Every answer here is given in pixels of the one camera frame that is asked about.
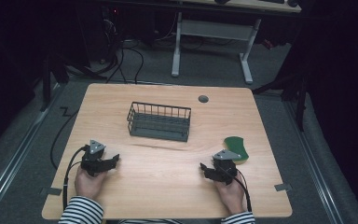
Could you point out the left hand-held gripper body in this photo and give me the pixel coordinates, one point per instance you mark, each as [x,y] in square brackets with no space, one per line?
[92,158]

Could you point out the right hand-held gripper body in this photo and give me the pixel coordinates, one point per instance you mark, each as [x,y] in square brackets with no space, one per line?
[225,165]

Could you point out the green sponge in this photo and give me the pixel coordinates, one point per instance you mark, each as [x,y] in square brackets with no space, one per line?
[238,146]

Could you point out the person's right hand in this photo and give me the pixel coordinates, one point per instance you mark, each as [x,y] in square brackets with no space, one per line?
[231,194]

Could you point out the person's left hand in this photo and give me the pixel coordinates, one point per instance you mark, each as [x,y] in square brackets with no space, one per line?
[88,185]

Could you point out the grey tape piece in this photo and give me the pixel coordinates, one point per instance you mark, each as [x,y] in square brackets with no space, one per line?
[51,191]
[282,187]

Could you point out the black stand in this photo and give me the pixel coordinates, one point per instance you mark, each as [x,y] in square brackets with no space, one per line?
[295,90]
[48,81]

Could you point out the metal floor rail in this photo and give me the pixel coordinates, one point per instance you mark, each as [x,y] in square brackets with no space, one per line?
[15,149]
[313,155]

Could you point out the white frame desk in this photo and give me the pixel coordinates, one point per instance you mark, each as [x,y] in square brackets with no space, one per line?
[213,31]

